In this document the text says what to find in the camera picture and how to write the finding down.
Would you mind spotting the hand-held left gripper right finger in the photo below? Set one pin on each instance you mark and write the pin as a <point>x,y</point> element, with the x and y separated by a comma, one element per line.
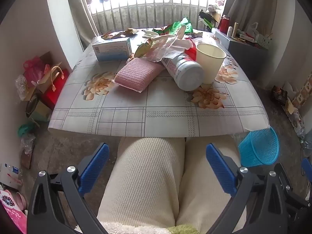
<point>220,170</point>

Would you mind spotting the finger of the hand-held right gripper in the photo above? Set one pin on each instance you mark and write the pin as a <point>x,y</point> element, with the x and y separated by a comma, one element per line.
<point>307,169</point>
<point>292,190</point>

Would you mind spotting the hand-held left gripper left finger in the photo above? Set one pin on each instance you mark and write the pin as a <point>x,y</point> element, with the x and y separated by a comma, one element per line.
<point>93,168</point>

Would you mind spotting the blue mesh basket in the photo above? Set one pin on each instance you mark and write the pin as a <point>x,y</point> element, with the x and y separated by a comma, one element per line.
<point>260,148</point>

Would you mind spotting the white strawberry label bottle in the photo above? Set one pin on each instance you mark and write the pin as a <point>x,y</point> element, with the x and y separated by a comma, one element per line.
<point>187,74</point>

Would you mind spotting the red plastic wrapper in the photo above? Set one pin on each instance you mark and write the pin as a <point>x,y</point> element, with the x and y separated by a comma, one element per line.
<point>191,53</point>

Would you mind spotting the green snack bag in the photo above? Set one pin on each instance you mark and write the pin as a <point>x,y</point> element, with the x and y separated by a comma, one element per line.
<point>180,26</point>

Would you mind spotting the person's right leg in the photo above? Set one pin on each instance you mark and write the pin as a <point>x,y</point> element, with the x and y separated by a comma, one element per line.
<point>204,207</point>

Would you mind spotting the white fluffy garment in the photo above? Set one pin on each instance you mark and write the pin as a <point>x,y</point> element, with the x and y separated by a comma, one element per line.
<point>126,229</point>

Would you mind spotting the green fluffy garment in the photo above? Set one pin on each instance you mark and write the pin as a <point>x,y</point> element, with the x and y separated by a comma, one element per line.
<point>182,230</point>

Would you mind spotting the green plastic bag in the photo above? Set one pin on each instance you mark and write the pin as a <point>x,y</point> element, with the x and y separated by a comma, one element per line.
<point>25,129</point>

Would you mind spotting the pink bowl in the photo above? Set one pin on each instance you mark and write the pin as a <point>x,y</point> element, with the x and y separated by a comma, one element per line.
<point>22,201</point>

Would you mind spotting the clear water bottle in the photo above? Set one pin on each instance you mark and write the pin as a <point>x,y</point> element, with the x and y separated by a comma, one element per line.
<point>11,168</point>

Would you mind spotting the red gift bag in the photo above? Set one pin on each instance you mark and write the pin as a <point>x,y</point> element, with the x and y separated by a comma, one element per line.
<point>54,90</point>

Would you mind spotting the floral tablecloth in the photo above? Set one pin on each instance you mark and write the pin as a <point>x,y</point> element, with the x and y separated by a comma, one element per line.
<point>158,107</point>

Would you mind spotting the pink printed bag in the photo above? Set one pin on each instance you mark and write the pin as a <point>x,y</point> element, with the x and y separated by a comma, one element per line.
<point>11,212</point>

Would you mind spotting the pink scouring cloth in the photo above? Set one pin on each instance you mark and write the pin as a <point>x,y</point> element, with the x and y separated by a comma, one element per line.
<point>136,74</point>

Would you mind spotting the cream paper cup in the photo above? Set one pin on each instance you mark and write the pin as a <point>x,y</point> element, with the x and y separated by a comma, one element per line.
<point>209,63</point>

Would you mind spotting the crinkled clear plastic bag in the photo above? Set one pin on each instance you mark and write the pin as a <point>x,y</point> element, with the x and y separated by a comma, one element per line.
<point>22,87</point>

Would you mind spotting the pink plastic bag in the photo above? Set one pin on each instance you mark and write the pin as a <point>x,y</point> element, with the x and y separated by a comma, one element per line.
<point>34,69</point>

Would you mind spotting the grey cabinet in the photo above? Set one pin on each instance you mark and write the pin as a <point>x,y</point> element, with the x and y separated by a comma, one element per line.
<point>243,56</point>

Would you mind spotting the light blue cardboard box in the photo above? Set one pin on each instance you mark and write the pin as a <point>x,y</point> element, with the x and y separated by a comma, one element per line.
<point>112,48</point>

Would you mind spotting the yellow snack wrapper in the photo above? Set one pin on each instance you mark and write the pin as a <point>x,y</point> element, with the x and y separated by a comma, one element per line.
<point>142,48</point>

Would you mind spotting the white mesh desk basket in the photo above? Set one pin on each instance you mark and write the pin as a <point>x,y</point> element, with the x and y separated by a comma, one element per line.
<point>263,41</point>

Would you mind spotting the brown snack wrapper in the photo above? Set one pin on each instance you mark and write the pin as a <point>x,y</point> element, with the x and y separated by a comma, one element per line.
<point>119,34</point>

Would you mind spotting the beige tube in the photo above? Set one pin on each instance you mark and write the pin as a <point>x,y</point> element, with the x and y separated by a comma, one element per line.
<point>235,30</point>

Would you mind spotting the cream oval plastic piece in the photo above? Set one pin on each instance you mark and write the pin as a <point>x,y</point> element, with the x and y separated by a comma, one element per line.
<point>180,32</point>

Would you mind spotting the white plastic bag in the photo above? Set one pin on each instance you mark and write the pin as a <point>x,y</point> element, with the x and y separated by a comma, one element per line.
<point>253,28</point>

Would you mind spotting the red thermos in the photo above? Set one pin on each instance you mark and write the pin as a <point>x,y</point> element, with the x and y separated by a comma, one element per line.
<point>224,24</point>

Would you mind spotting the green and black tool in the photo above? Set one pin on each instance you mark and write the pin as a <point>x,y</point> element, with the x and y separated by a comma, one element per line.
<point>207,20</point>

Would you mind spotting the beige curtain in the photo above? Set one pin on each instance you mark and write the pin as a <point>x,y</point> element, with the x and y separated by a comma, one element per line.
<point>251,7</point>
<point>81,12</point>

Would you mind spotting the metal window railing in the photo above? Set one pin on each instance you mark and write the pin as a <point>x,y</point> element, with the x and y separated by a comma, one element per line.
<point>146,17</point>

